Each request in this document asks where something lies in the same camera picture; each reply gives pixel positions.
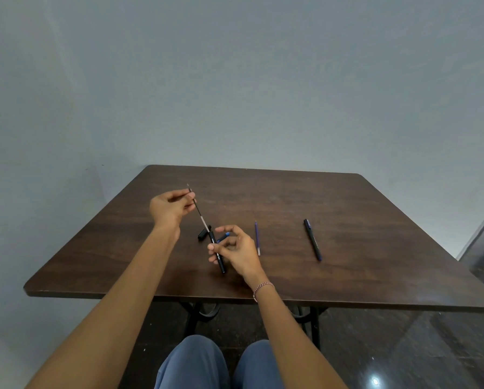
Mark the person's right hand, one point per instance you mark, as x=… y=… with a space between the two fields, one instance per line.
x=242 y=253

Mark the person's left hand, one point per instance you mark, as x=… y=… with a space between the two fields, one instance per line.
x=165 y=210

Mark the person's right thumb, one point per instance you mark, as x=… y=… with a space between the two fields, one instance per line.
x=232 y=242

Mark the person's left thumb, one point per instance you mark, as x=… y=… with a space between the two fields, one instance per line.
x=187 y=198

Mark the thin pen refill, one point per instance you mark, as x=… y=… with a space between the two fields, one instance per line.
x=199 y=209

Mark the black pen barrel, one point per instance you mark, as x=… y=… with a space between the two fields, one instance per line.
x=221 y=264

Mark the person's left forearm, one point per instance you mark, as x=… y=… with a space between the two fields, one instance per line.
x=116 y=311

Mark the person's right forearm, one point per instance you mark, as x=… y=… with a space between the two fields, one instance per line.
x=290 y=340

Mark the small blue pen end plug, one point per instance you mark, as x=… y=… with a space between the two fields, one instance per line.
x=223 y=237

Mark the blue pen refill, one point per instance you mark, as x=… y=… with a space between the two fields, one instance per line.
x=257 y=238

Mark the black pen cap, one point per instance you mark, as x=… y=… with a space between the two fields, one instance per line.
x=204 y=233

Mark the black pen with blue clip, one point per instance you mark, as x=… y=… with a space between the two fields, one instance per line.
x=313 y=240

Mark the dark brown wooden table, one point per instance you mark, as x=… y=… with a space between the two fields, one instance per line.
x=347 y=238

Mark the black metal table legs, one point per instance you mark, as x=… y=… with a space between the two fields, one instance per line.
x=315 y=324

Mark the person's right leg in jeans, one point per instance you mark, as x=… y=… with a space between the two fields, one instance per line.
x=258 y=366

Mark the person's leg in jeans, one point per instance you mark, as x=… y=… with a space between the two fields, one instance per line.
x=193 y=364
x=258 y=366

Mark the person's left leg in jeans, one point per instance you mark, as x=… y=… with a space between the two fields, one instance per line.
x=193 y=364

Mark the white door frame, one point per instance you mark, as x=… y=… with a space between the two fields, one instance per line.
x=479 y=230

